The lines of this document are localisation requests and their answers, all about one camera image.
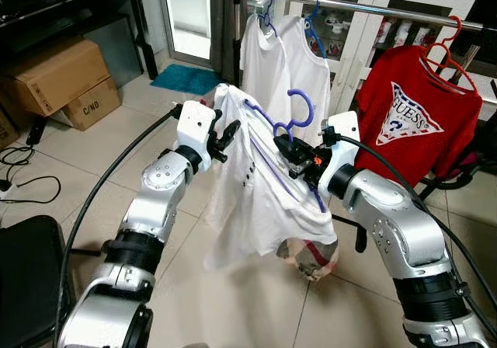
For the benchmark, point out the red plastic hanger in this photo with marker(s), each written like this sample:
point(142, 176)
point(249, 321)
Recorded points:
point(458, 28)

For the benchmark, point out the teal floor mat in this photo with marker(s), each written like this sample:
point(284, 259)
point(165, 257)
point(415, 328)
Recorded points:
point(186, 80)

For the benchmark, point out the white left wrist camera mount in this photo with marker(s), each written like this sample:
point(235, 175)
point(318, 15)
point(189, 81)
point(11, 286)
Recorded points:
point(196, 127)

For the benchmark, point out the black fabric seat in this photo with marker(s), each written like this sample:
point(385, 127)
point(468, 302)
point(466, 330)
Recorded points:
point(31, 286)

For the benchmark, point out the chrome clothes rack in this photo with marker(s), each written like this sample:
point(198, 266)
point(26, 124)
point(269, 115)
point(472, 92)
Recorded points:
point(349, 6)

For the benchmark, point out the grey curtain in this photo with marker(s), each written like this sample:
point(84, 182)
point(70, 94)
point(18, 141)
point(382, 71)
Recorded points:
point(221, 29)

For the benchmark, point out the black power adapter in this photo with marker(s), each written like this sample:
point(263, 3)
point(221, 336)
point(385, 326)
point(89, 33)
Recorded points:
point(37, 130)

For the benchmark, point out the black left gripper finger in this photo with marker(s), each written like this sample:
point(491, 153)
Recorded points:
point(230, 130)
point(219, 152)

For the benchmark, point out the cream shirt with plaid trim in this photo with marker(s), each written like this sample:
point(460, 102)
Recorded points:
point(256, 200)

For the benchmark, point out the cardboard box with C/NO print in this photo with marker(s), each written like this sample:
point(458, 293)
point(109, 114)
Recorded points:
point(93, 107)

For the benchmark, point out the large plain cardboard box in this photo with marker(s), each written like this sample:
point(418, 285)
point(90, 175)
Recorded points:
point(54, 72)

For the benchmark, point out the blue plastic hanger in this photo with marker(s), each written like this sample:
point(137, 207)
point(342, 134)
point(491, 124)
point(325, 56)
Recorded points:
point(318, 41)
point(311, 111)
point(266, 22)

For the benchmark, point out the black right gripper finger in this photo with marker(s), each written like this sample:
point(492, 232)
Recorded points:
point(284, 154)
point(286, 137)

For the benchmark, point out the red t-shirt with Guess print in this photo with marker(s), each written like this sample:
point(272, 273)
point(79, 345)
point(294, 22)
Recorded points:
point(373, 130)

